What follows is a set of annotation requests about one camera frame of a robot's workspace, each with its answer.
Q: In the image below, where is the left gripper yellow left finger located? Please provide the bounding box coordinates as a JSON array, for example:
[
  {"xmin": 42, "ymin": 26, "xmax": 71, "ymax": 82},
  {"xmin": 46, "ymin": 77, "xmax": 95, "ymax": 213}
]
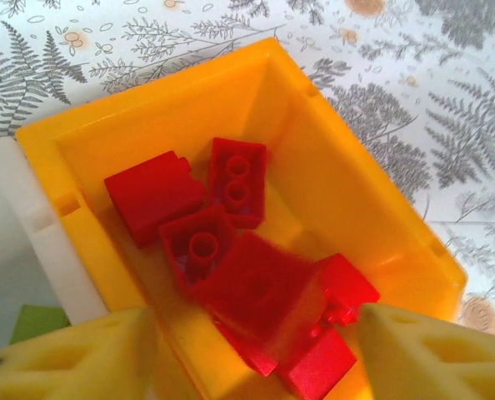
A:
[{"xmin": 0, "ymin": 306, "xmax": 160, "ymax": 400}]

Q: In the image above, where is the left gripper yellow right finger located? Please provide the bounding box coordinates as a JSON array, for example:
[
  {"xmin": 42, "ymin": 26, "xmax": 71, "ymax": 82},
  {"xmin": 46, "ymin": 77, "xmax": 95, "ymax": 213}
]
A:
[{"xmin": 355, "ymin": 302, "xmax": 495, "ymax": 400}]

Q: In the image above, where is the green square lego brick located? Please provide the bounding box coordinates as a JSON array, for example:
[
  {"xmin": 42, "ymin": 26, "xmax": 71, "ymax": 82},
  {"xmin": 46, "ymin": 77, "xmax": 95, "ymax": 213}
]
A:
[{"xmin": 12, "ymin": 305, "xmax": 73, "ymax": 346}]

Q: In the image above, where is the red square lego brick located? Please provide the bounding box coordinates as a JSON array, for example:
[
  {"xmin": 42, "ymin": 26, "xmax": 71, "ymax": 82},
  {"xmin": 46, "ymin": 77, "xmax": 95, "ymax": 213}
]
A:
[
  {"xmin": 199, "ymin": 232, "xmax": 318, "ymax": 347},
  {"xmin": 313, "ymin": 252, "xmax": 381, "ymax": 327},
  {"xmin": 277, "ymin": 327, "xmax": 358, "ymax": 400},
  {"xmin": 212, "ymin": 319, "xmax": 278, "ymax": 377},
  {"xmin": 104, "ymin": 150, "xmax": 207, "ymax": 249},
  {"xmin": 158, "ymin": 203, "xmax": 238, "ymax": 299}
]

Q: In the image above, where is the red long lego brick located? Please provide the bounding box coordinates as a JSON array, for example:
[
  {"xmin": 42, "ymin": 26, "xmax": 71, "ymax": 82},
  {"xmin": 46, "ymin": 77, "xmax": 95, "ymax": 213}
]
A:
[{"xmin": 207, "ymin": 137, "xmax": 268, "ymax": 229}]

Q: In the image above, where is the white plastic bin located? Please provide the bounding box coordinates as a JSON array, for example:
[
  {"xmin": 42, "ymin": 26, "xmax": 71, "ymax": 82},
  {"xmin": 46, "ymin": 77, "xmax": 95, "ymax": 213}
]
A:
[{"xmin": 0, "ymin": 139, "xmax": 109, "ymax": 347}]

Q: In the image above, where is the yellow plastic bin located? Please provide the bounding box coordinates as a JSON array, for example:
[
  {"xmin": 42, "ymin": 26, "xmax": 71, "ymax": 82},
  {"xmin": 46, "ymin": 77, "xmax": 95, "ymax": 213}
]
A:
[{"xmin": 13, "ymin": 36, "xmax": 469, "ymax": 400}]

